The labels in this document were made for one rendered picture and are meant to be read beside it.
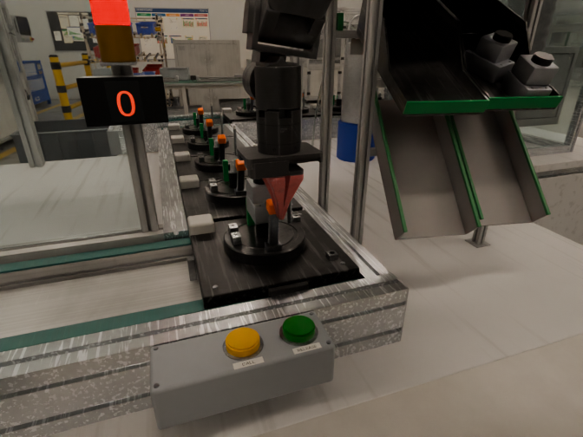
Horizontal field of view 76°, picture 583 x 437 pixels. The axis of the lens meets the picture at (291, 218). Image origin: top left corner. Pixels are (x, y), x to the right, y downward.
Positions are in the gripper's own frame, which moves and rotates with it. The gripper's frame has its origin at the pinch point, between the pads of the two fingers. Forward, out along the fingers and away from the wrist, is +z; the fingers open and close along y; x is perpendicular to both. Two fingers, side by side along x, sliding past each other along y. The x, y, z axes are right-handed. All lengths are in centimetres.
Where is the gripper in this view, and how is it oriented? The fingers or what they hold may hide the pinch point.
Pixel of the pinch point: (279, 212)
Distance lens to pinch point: 53.5
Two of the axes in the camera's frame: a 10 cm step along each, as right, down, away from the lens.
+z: 0.0, 9.1, 4.2
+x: 3.3, 3.9, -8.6
